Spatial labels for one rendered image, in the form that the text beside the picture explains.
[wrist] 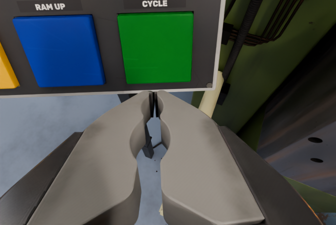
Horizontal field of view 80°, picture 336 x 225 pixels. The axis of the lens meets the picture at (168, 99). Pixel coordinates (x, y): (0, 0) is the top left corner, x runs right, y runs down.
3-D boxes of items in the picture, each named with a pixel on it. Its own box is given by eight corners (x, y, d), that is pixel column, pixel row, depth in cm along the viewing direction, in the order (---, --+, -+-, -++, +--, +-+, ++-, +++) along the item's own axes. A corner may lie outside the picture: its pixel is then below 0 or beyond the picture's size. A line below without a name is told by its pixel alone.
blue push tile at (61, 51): (104, 86, 23) (89, 16, 19) (38, 88, 23) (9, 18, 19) (108, 79, 25) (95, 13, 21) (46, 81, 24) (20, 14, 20)
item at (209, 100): (176, 222, 50) (177, 223, 45) (157, 212, 51) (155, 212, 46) (224, 82, 69) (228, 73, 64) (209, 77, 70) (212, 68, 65)
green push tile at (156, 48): (191, 82, 23) (194, 12, 19) (126, 85, 23) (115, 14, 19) (189, 75, 25) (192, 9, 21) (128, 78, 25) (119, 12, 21)
